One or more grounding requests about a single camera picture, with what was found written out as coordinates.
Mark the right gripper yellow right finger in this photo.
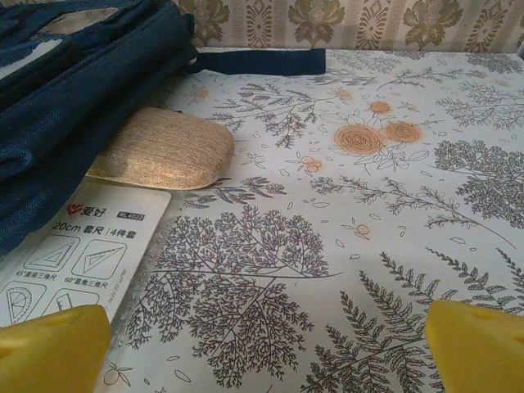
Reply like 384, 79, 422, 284
424, 299, 524, 393

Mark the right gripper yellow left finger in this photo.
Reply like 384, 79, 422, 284
0, 304, 113, 393

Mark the white ruler set package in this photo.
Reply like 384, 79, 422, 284
0, 176, 178, 369

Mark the beige fabric pencil case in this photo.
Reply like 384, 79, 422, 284
84, 106, 237, 192

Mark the navy blue backpack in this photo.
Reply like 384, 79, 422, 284
0, 0, 327, 257

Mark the floral patterned tablecloth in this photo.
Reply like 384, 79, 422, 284
0, 47, 524, 393

